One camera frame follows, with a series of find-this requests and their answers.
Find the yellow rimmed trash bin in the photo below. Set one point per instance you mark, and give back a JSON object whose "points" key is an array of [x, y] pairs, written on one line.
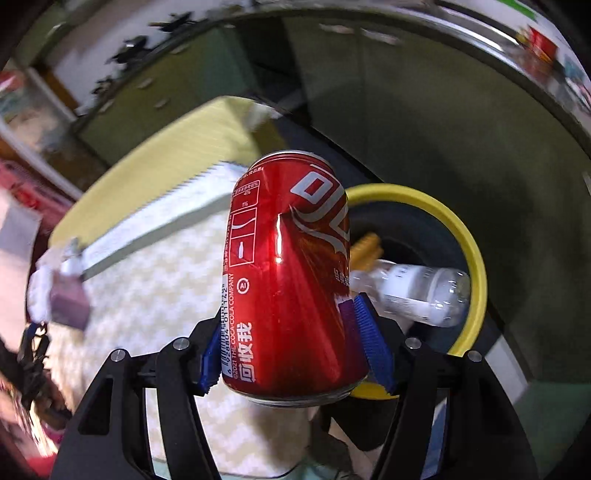
{"points": [[475, 277]]}

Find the black kitchen countertop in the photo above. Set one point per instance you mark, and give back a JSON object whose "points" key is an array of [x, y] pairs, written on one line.
{"points": [[508, 78]]}

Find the crumpled white tissue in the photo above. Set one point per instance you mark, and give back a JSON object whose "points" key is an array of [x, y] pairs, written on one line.
{"points": [[40, 290]]}

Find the red soda can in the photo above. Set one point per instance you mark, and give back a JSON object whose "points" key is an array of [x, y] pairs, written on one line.
{"points": [[286, 286]]}

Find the purple tissue pack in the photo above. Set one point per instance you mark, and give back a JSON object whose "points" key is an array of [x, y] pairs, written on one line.
{"points": [[69, 302]]}

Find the clear plastic bottle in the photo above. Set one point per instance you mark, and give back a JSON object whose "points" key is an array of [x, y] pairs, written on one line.
{"points": [[425, 290]]}

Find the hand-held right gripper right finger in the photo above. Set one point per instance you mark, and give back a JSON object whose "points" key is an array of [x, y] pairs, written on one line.
{"points": [[374, 341]]}

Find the small silver wrapper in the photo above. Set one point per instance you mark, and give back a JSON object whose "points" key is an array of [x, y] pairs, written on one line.
{"points": [[74, 256]]}

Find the orange foam fruit net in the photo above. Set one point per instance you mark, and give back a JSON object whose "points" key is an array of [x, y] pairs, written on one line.
{"points": [[364, 251]]}

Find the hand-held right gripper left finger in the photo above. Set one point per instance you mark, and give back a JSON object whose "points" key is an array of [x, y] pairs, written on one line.
{"points": [[212, 350]]}

